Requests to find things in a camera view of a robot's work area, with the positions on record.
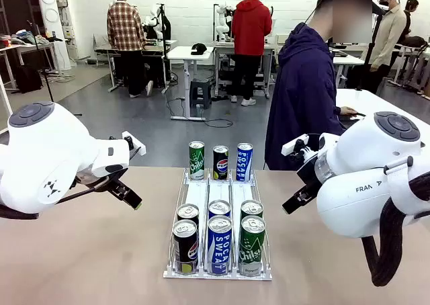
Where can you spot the large white table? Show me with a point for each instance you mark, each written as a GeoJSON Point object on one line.
{"type": "Point", "coordinates": [369, 103]}

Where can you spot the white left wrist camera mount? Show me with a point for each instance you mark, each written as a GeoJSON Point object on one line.
{"type": "Point", "coordinates": [139, 147]}

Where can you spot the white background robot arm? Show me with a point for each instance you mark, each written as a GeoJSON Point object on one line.
{"type": "Point", "coordinates": [152, 21]}
{"type": "Point", "coordinates": [221, 23]}

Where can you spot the person in red hoodie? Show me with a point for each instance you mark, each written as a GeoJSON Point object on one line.
{"type": "Point", "coordinates": [250, 26]}

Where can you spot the white table with clothes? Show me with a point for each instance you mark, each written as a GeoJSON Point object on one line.
{"type": "Point", "coordinates": [20, 46]}

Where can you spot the white drawer unit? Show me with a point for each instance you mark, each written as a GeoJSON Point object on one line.
{"type": "Point", "coordinates": [279, 43]}

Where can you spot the person's right hand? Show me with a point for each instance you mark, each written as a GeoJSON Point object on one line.
{"type": "Point", "coordinates": [347, 111]}

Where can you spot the person in beige jacket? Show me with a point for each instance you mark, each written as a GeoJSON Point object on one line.
{"type": "Point", "coordinates": [386, 36]}

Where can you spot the white standing desk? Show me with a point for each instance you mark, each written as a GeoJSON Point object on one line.
{"type": "Point", "coordinates": [183, 53]}

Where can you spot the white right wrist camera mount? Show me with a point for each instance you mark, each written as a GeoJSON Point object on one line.
{"type": "Point", "coordinates": [295, 145]}

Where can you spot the black bag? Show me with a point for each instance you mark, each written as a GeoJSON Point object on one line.
{"type": "Point", "coordinates": [28, 80]}

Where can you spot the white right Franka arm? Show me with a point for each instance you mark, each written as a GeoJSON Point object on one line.
{"type": "Point", "coordinates": [352, 143]}

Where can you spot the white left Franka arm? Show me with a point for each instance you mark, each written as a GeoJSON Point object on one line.
{"type": "Point", "coordinates": [60, 143]}

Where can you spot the black cap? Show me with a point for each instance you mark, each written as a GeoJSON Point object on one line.
{"type": "Point", "coordinates": [199, 49]}

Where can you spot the person in purple hooded jacket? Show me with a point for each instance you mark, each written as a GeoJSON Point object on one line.
{"type": "Point", "coordinates": [299, 100]}

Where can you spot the black microphone stand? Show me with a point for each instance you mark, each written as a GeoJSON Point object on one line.
{"type": "Point", "coordinates": [47, 80]}

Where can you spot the clear white can dispenser rack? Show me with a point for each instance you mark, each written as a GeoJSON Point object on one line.
{"type": "Point", "coordinates": [201, 192]}

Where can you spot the white lab desk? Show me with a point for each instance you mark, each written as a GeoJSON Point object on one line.
{"type": "Point", "coordinates": [346, 61]}
{"type": "Point", "coordinates": [410, 49]}
{"type": "Point", "coordinates": [158, 48]}
{"type": "Point", "coordinates": [221, 49]}

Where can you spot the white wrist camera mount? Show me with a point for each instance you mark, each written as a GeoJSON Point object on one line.
{"type": "Point", "coordinates": [139, 147]}
{"type": "Point", "coordinates": [295, 145]}

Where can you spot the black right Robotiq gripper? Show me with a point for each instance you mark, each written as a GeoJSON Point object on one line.
{"type": "Point", "coordinates": [307, 177]}

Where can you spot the person in black clothes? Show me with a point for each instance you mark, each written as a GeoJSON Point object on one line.
{"type": "Point", "coordinates": [411, 19]}

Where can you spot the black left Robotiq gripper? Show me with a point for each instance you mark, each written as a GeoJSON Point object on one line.
{"type": "Point", "coordinates": [111, 179]}

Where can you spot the grey plastic stool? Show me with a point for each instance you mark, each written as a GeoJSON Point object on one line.
{"type": "Point", "coordinates": [200, 93]}

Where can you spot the white tower air conditioner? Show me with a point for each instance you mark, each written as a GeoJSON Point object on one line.
{"type": "Point", "coordinates": [50, 23]}

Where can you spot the tall black tripod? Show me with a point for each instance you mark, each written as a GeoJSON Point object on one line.
{"type": "Point", "coordinates": [371, 49]}

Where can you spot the blue Pocari Sweat can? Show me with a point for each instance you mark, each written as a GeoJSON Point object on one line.
{"type": "Point", "coordinates": [220, 248]}
{"type": "Point", "coordinates": [219, 207]}
{"type": "Point", "coordinates": [244, 164]}

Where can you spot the black Pepsi can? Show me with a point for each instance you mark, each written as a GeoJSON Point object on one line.
{"type": "Point", "coordinates": [220, 165]}
{"type": "Point", "coordinates": [188, 212]}
{"type": "Point", "coordinates": [184, 248]}

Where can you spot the person in plaid shirt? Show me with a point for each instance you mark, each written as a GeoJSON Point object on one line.
{"type": "Point", "coordinates": [126, 26]}

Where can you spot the green Chilsung cider can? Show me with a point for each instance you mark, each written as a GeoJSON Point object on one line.
{"type": "Point", "coordinates": [252, 207]}
{"type": "Point", "coordinates": [196, 164]}
{"type": "Point", "coordinates": [252, 251]}

